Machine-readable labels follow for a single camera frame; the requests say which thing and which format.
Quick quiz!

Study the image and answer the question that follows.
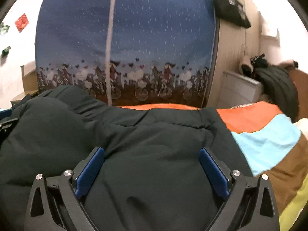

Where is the wooden side table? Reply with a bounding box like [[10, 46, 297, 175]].
[[10, 60, 39, 105]]

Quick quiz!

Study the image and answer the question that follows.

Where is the large black padded jacket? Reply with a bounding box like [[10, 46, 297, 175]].
[[1, 86, 252, 230]]

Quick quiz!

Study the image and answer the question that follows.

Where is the black quilted jacket on headboard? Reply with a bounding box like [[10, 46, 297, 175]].
[[251, 54, 299, 121]]

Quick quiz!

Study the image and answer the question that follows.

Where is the green wall hook ornament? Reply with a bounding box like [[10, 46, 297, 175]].
[[1, 46, 11, 58]]

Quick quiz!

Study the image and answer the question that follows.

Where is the blue fabric wardrobe with bicycles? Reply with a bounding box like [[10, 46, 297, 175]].
[[35, 0, 216, 107]]

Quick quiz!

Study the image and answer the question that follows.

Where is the black hanging tote bag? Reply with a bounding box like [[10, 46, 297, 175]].
[[213, 0, 251, 29]]

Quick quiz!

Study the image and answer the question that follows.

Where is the white wall air conditioner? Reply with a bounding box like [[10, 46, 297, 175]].
[[260, 23, 280, 47]]

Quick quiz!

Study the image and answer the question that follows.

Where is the colourful striped bed blanket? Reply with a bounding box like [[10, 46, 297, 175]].
[[120, 102, 307, 230]]

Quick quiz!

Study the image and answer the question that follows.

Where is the red paper wall decoration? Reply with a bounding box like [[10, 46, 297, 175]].
[[15, 13, 29, 33]]

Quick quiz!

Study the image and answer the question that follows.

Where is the dark wall sticker cluster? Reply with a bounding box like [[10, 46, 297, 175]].
[[0, 22, 10, 34]]

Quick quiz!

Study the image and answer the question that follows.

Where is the white drawer cabinet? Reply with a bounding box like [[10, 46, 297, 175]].
[[216, 71, 263, 109]]

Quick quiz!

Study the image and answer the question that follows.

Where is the wooden bed headboard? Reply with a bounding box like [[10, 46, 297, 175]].
[[288, 68, 308, 121]]

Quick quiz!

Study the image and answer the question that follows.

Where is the beige and black plush item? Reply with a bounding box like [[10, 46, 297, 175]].
[[239, 55, 254, 78]]

